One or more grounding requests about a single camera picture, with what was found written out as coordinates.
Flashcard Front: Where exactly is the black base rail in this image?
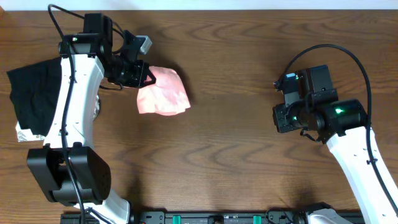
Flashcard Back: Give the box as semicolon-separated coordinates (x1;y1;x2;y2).
60;202;364;224

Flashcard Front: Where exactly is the pink printed t-shirt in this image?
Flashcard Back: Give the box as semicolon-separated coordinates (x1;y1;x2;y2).
137;66;191;116

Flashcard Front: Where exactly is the white patterned folded garment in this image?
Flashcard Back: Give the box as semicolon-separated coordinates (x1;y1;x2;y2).
15;95;101;143

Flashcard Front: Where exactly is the folded black garment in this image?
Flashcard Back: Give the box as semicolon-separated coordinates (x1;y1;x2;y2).
7;57;62;136

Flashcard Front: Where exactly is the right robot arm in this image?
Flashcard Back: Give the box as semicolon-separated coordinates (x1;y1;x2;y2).
273;65;397;223

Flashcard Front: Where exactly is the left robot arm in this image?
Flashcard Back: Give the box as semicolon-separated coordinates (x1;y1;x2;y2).
27;13;156;223

